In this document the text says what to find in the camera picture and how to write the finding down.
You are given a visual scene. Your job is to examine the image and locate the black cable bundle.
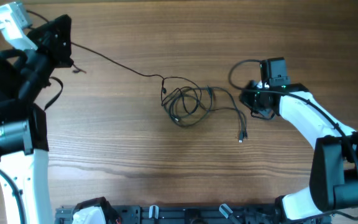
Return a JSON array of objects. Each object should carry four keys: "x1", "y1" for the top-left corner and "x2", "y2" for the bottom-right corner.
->
[{"x1": 26, "y1": 9, "x2": 249, "y2": 144}]

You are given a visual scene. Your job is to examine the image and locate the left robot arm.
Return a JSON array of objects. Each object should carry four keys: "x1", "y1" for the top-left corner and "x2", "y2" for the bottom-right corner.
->
[{"x1": 0, "y1": 15, "x2": 73, "y2": 223}]

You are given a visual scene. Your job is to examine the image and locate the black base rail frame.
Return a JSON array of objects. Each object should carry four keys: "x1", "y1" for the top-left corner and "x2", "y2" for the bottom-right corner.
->
[{"x1": 54, "y1": 203, "x2": 332, "y2": 224}]

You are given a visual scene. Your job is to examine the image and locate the left camera cable black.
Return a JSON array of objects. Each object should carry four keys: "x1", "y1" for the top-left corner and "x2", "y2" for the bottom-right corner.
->
[{"x1": 0, "y1": 169, "x2": 26, "y2": 224}]

